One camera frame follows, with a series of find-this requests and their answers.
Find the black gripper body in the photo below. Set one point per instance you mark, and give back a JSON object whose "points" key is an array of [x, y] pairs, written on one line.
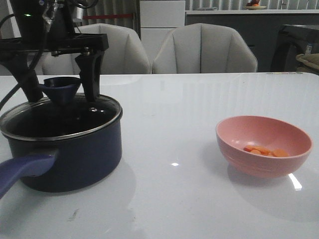
{"points": [[76, 43]]}

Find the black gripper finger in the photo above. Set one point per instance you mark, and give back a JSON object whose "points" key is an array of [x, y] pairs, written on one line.
{"points": [[23, 72], [90, 69]]}

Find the glass lid blue knob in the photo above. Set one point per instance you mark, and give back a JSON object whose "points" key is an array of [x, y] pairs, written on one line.
{"points": [[63, 113]]}

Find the dark blue pot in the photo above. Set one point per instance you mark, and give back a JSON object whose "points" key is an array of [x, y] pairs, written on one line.
{"points": [[62, 165]]}

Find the pink bowl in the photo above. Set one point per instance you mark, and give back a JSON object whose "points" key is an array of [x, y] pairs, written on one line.
{"points": [[234, 133]]}

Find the orange ham slices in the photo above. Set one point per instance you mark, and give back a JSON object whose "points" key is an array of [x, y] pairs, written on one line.
{"points": [[263, 151]]}

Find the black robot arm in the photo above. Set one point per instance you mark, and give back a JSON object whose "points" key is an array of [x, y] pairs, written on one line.
{"points": [[47, 26]]}

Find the grey left armchair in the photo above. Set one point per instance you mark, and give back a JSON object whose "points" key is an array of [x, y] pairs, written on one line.
{"points": [[125, 55]]}

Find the grey armchair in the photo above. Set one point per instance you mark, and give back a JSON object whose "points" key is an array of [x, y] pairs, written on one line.
{"points": [[204, 48], [125, 55]]}

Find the grey curtain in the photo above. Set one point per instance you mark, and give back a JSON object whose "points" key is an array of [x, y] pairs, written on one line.
{"points": [[124, 13]]}

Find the white cabinet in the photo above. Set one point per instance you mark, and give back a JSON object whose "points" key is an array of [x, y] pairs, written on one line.
{"points": [[157, 18]]}

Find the grey right armchair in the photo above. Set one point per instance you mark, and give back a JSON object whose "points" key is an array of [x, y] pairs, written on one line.
{"points": [[204, 48]]}

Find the fruit plate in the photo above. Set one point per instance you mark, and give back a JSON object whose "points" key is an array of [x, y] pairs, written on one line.
{"points": [[254, 5]]}

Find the dark grey counter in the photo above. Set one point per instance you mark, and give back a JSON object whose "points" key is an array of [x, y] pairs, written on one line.
{"points": [[259, 28]]}

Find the dark side table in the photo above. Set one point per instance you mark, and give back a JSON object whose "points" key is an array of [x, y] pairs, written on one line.
{"points": [[293, 40]]}

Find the beige cushion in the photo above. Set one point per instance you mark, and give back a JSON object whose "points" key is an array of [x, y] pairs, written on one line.
{"points": [[308, 63]]}

